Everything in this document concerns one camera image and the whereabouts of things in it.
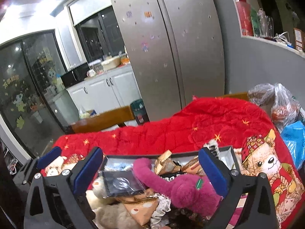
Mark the clear bag black card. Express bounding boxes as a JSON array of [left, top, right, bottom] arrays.
[[101, 170, 146, 198]]

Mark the furry black hair claw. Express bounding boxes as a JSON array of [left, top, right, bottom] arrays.
[[203, 139, 220, 159]]

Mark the wooden bead bracelet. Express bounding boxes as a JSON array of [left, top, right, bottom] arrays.
[[166, 207, 210, 229]]

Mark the white black lace scrunchie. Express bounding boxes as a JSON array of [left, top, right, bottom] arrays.
[[150, 193, 171, 228]]

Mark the triangular orange snack pack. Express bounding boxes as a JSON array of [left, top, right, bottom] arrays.
[[124, 198, 159, 226]]

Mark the pink plush bear toy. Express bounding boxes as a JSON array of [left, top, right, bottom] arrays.
[[132, 158, 222, 217]]

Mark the black storage box tray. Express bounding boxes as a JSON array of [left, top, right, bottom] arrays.
[[98, 146, 243, 226]]

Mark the blue plastic bag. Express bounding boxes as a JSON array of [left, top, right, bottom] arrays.
[[281, 120, 305, 170]]

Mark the red bear print blanket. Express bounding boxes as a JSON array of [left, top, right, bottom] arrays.
[[42, 97, 304, 228]]

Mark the wooden chair back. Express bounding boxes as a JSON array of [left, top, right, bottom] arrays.
[[69, 106, 135, 133]]

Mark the black microwave oven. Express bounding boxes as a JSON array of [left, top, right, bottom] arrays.
[[60, 63, 90, 88]]

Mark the clear plastic food bag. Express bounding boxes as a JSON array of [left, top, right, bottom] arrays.
[[247, 83, 301, 133]]

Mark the white kitchen cabinet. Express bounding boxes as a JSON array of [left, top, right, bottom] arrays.
[[67, 64, 142, 114]]

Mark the dark green trash bin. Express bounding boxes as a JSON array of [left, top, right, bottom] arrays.
[[130, 99, 149, 125]]

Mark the silver double door refrigerator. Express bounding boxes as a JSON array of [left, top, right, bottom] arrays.
[[111, 0, 225, 121]]

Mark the red gift box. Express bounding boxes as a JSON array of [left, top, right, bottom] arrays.
[[236, 0, 254, 36]]

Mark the white wall shelf unit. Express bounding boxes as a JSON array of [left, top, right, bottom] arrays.
[[233, 0, 304, 57]]

